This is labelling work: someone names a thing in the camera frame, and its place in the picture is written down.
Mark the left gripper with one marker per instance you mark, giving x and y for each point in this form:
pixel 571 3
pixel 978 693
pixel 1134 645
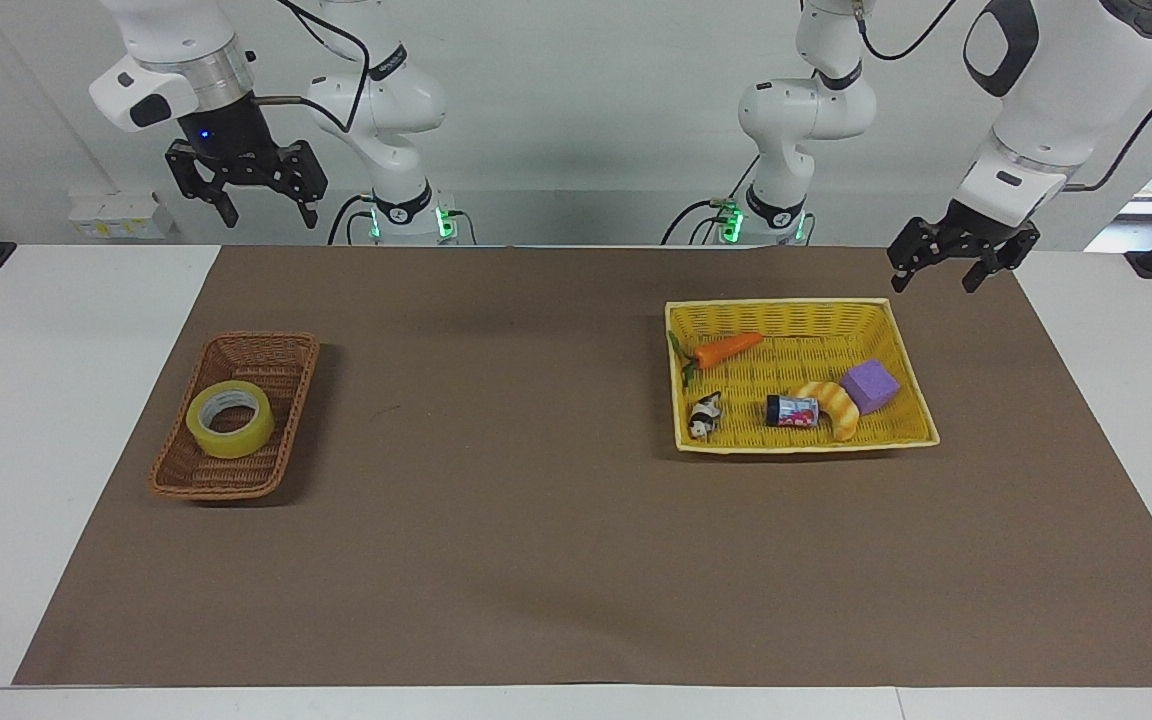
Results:
pixel 974 230

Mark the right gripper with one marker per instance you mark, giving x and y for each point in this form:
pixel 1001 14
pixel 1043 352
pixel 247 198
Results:
pixel 231 135

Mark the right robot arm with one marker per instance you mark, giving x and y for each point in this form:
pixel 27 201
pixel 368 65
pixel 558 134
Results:
pixel 386 110

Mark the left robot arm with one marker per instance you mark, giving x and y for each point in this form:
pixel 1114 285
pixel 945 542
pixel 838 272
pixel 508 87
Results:
pixel 1056 100

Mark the yellow woven basket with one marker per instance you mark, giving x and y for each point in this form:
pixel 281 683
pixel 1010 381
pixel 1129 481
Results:
pixel 796 355

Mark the brown wicker basket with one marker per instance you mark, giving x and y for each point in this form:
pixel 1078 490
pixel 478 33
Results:
pixel 281 365

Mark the yellow tape roll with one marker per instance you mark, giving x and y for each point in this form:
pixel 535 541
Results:
pixel 208 437

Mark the white box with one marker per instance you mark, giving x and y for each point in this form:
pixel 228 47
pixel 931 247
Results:
pixel 121 215

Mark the purple block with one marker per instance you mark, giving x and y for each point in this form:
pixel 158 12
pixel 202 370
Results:
pixel 871 388

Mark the striped orange toy bread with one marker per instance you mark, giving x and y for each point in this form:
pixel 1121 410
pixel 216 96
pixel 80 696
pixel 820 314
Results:
pixel 841 410

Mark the small black can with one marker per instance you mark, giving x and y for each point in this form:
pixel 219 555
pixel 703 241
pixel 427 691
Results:
pixel 791 411

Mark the orange toy carrot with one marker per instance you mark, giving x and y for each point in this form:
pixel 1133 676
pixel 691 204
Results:
pixel 726 349

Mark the black and white toy figure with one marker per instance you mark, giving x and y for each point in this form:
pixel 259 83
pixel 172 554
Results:
pixel 704 417

